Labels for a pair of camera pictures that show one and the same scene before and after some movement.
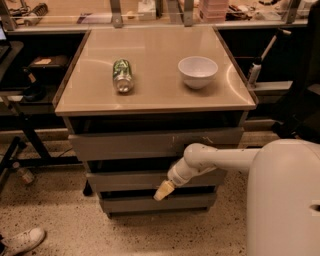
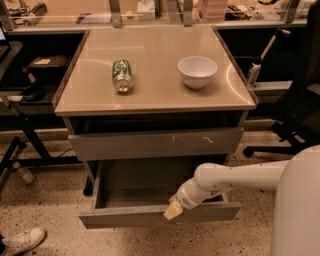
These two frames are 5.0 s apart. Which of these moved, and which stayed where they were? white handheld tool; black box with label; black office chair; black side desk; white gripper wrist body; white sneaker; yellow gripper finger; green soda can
Moved: yellow gripper finger; white gripper wrist body
Stayed: green soda can; black office chair; white sneaker; white handheld tool; black side desk; black box with label
